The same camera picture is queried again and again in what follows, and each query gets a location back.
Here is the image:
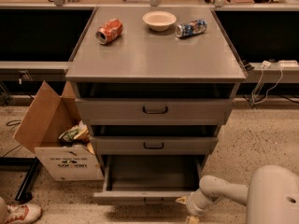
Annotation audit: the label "grey bottom drawer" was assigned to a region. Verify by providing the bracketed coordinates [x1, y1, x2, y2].
[93, 155, 205, 205]

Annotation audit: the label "grey drawer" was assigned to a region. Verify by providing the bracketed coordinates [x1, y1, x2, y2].
[91, 136, 218, 155]
[76, 99, 232, 125]
[93, 155, 205, 205]

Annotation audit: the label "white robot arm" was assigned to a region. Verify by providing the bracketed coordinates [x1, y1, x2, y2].
[185, 165, 299, 224]

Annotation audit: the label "grey drawer cabinet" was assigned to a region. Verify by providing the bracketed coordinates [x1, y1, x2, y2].
[65, 6, 248, 170]

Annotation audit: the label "grey top drawer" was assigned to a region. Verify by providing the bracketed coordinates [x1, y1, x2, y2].
[76, 99, 232, 125]

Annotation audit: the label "grey middle drawer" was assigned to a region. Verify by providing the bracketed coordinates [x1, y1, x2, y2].
[91, 136, 218, 155]

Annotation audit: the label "crumpled trash in box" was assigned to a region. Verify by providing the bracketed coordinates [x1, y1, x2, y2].
[59, 121, 90, 144]

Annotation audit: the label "white paper bowl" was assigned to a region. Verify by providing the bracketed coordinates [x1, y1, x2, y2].
[143, 11, 177, 32]

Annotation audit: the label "crushed orange soda can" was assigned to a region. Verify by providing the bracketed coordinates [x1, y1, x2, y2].
[95, 19, 123, 45]

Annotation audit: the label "blue white soda can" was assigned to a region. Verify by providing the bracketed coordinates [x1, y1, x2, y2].
[176, 20, 207, 38]

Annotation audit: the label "open cardboard box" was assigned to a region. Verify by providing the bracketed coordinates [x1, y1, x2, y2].
[14, 81, 104, 181]

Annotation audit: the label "black metal stand leg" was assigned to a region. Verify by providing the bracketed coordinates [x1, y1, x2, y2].
[0, 157, 41, 203]

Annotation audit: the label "white power strip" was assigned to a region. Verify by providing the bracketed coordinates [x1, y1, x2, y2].
[278, 60, 298, 68]

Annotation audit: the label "white red sneaker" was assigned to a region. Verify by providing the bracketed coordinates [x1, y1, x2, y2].
[1, 203, 43, 224]

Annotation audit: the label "white cables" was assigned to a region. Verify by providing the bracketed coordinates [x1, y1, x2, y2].
[250, 60, 285, 106]

